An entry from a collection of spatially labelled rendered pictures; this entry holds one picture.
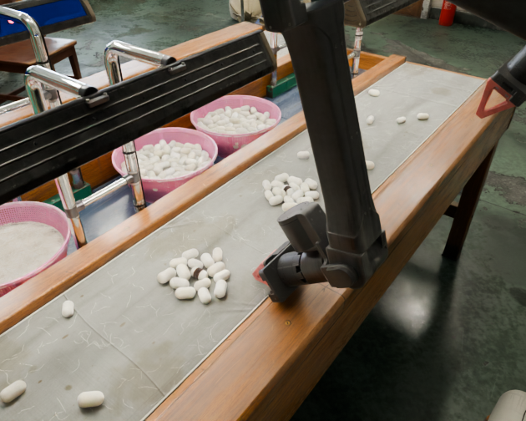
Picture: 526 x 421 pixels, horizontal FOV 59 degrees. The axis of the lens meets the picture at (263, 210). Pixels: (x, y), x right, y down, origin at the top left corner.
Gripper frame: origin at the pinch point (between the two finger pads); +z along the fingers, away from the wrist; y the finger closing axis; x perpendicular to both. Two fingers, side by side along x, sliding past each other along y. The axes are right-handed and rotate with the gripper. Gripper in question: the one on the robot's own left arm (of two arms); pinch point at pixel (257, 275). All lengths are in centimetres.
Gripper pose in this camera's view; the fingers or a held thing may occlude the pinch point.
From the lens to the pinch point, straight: 86.7
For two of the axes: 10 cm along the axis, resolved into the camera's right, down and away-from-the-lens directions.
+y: -6.1, 4.9, -6.3
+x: 5.0, 8.5, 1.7
